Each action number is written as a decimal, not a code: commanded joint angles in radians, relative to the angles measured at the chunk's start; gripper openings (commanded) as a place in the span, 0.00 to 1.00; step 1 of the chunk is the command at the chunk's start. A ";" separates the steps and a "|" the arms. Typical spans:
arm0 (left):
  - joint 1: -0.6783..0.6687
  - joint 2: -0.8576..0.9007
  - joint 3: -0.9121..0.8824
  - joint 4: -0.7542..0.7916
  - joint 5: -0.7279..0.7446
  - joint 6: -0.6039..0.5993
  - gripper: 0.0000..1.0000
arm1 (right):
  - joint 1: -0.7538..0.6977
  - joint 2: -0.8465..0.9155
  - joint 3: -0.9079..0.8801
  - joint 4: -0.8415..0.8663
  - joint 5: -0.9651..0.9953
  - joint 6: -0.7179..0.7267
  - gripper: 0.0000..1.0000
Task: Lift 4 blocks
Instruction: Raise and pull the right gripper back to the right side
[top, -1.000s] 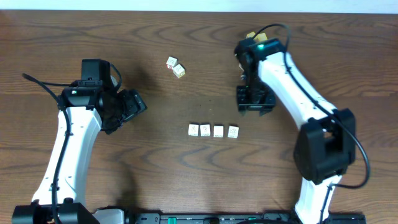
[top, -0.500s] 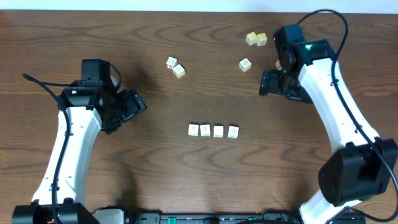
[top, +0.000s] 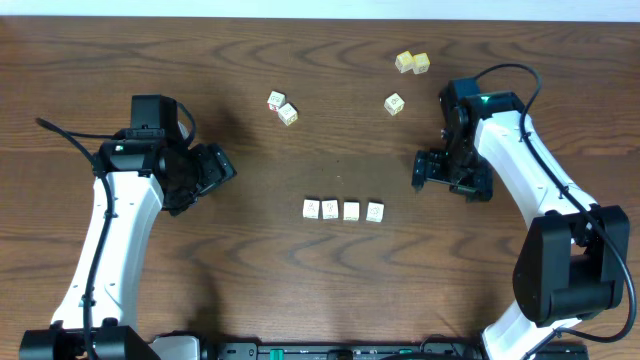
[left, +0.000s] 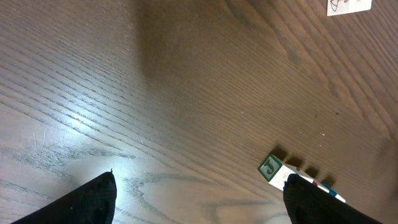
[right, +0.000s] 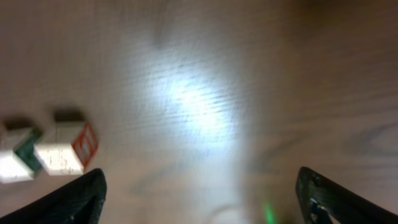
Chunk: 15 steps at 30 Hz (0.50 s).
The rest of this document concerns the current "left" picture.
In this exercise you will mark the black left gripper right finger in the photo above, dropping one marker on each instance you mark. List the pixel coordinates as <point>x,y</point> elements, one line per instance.
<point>308,204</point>

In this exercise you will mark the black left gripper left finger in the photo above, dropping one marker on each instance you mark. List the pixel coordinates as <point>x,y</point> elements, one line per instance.
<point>92,203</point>

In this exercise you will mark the red edged wooden block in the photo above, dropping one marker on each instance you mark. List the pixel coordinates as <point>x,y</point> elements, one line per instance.
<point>313,181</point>

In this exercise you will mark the blue letter X block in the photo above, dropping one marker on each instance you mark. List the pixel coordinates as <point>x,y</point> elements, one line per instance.
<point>331,192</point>

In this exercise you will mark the white wooden block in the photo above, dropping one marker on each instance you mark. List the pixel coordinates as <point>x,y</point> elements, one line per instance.
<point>302,174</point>

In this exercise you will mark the green letter J block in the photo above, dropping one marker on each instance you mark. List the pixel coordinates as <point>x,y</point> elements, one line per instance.
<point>275,171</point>

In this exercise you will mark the yellow letter wooden block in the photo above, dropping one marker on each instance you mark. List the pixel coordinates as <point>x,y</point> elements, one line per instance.
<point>339,7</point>

